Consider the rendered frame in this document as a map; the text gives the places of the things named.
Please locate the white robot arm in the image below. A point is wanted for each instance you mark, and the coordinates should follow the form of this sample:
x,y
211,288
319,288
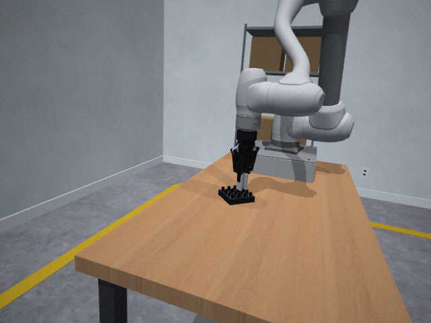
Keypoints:
x,y
295,94

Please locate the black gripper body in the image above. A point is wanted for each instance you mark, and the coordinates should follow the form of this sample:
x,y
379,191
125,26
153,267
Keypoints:
x,y
243,138

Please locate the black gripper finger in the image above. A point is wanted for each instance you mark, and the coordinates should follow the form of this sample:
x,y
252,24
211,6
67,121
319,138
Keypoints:
x,y
249,164
238,165

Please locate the black knob box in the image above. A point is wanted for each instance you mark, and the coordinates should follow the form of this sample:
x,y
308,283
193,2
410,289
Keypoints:
x,y
233,196

